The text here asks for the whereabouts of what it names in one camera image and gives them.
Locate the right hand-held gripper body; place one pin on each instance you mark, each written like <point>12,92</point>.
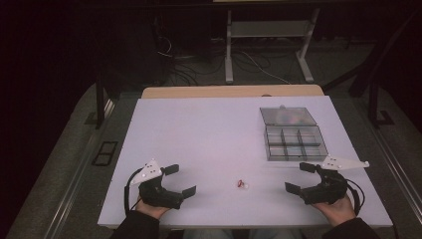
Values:
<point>326,191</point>

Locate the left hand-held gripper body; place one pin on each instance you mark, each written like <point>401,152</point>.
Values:
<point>156,194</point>

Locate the person's left hand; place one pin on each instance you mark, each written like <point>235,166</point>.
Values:
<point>151,210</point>

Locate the person's right hand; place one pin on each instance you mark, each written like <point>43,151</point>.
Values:
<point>340,210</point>

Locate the clear plastic compartment box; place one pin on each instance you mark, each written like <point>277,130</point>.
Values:
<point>292,132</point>

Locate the small red and white object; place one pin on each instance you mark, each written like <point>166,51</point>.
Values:
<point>242,184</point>

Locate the black metal stand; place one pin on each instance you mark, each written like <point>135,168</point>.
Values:
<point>373,99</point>

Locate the wooden table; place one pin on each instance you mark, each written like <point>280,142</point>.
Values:
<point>232,91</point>

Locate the white metal stand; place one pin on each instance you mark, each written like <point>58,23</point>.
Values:
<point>268,29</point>

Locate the black rectangular floor frame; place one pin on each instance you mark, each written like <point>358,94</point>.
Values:
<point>105,153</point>

